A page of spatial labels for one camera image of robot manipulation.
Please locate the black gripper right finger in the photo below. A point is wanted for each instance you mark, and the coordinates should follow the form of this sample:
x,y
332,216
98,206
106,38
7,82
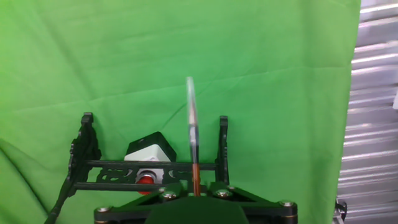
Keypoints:
x,y
264,210

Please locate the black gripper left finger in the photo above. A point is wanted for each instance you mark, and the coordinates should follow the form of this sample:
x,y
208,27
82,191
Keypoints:
x,y
130,210

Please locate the brown calligraphy brush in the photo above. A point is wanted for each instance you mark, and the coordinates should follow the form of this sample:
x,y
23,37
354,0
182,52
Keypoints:
x,y
193,140

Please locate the black pen rack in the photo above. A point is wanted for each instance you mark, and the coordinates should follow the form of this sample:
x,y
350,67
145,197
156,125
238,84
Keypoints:
x,y
84,146

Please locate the small grey red-button box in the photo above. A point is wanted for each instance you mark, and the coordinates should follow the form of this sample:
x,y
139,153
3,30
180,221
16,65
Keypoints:
x,y
150,151

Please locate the green cloth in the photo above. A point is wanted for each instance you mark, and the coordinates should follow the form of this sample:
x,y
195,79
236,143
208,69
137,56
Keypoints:
x,y
186,46

